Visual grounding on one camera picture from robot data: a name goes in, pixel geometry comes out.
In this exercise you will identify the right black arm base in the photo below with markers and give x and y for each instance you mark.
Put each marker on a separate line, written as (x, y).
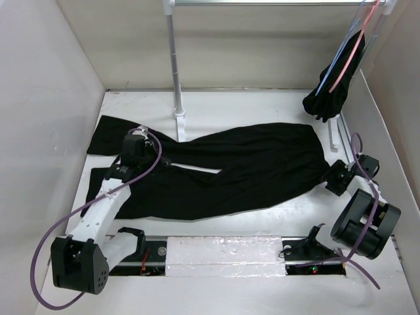
(299, 258)

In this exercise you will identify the black garment on hanger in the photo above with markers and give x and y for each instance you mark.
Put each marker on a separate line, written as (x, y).
(329, 102)

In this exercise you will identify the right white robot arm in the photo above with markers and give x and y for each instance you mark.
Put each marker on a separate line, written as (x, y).
(367, 213)

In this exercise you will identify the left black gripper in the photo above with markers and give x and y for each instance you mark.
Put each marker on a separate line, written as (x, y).
(151, 147)

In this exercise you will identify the black trousers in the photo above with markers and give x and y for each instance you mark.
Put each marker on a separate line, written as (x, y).
(237, 170)

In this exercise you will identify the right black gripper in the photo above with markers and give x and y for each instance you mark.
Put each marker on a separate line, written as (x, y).
(338, 166)

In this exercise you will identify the silver clothes rack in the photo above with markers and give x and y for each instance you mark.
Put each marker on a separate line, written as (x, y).
(179, 113)

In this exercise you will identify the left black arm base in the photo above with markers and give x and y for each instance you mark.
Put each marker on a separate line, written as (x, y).
(152, 263)

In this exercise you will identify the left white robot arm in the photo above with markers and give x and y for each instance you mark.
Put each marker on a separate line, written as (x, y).
(82, 261)

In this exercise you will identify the blue clothes hanger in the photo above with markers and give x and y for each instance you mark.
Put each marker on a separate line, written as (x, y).
(353, 25)

